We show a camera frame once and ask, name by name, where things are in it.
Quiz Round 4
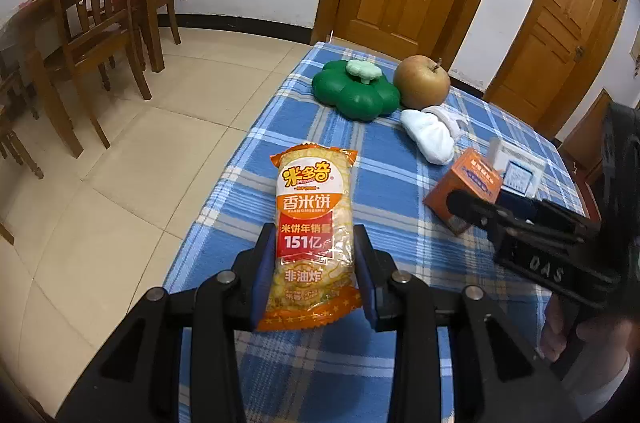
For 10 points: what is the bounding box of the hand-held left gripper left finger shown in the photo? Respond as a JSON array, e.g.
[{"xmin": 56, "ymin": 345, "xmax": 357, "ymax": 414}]
[{"xmin": 55, "ymin": 220, "xmax": 278, "ymax": 423}]

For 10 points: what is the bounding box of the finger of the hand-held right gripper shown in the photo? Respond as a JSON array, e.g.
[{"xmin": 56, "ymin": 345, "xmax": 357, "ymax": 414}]
[
  {"xmin": 497, "ymin": 192, "xmax": 601, "ymax": 238},
  {"xmin": 446, "ymin": 189, "xmax": 508, "ymax": 235}
]

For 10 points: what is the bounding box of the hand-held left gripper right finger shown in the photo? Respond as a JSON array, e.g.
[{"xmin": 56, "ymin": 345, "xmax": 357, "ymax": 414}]
[{"xmin": 352, "ymin": 223, "xmax": 583, "ymax": 423}]

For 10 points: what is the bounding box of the orange rice cracker packet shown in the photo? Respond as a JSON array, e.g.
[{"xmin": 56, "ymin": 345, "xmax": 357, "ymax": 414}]
[{"xmin": 256, "ymin": 143, "xmax": 363, "ymax": 332}]

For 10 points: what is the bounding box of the person's right forearm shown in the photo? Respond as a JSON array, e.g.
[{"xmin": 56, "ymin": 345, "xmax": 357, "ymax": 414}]
[{"xmin": 565, "ymin": 317, "xmax": 634, "ymax": 421}]

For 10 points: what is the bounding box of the person's right hand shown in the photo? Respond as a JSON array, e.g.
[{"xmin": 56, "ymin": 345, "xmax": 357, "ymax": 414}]
[{"xmin": 541, "ymin": 297, "xmax": 570, "ymax": 362}]

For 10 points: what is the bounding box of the blue and white medicine box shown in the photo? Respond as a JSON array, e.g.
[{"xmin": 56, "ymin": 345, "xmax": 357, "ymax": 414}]
[{"xmin": 490, "ymin": 138, "xmax": 547, "ymax": 200}]

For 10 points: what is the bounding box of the orange cardboard box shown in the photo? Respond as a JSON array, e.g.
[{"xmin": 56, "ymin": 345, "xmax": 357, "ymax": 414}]
[{"xmin": 423, "ymin": 147, "xmax": 503, "ymax": 236}]

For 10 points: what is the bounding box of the white sock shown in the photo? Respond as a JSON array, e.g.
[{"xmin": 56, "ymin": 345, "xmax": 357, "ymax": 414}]
[
  {"xmin": 400, "ymin": 108, "xmax": 456, "ymax": 165},
  {"xmin": 422, "ymin": 104, "xmax": 471, "ymax": 140}
]

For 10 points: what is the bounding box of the blue checkered tablecloth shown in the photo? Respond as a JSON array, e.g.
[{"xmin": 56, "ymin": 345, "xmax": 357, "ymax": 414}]
[{"xmin": 162, "ymin": 40, "xmax": 596, "ymax": 423}]

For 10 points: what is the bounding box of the apple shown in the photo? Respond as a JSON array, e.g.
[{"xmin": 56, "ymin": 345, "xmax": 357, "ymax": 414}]
[{"xmin": 392, "ymin": 54, "xmax": 451, "ymax": 109}]

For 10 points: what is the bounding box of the green pumpkin-shaped toy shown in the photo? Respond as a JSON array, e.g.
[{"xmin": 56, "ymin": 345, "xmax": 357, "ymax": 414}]
[{"xmin": 312, "ymin": 59, "xmax": 402, "ymax": 121}]

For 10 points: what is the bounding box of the wooden door with red ornament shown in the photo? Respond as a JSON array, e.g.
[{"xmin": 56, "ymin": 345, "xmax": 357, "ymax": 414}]
[{"xmin": 482, "ymin": 0, "xmax": 632, "ymax": 140}]

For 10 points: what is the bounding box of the wooden wall panel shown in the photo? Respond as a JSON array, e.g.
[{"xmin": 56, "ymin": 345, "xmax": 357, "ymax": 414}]
[{"xmin": 555, "ymin": 88, "xmax": 614, "ymax": 170}]

